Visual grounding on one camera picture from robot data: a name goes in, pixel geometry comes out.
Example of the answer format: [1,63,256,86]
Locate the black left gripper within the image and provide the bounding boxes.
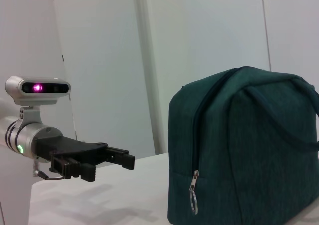
[33,134,137,182]

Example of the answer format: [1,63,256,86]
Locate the dark teal insulated lunch bag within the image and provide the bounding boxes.
[167,66,319,225]

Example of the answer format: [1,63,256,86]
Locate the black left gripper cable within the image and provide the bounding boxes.
[31,160,66,181]

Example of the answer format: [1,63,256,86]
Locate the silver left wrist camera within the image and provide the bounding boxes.
[5,75,72,126]

